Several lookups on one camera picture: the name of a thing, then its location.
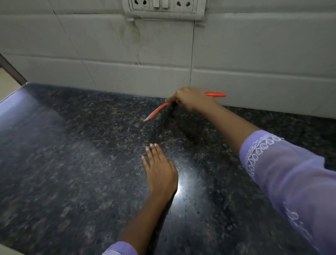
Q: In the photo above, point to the person's left forearm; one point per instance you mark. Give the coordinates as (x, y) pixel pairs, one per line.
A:
(144, 220)

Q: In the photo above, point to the person's left middle finger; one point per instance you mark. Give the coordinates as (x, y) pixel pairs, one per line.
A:
(154, 153)

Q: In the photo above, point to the white wall switch socket panel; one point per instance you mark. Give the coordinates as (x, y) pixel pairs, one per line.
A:
(164, 9)

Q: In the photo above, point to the person's right forearm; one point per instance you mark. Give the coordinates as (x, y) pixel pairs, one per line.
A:
(233, 126)

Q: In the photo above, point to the person's right hand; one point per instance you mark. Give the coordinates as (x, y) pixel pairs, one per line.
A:
(195, 99)

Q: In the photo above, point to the person's left hand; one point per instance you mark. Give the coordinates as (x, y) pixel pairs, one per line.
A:
(161, 176)

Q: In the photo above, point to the person's right fingers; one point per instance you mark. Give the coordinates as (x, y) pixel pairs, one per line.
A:
(178, 97)

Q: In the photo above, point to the person's left little finger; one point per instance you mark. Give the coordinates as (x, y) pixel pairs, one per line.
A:
(146, 163)

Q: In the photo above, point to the lilac lace-trimmed sleeve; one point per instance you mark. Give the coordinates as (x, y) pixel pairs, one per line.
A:
(119, 249)
(294, 181)

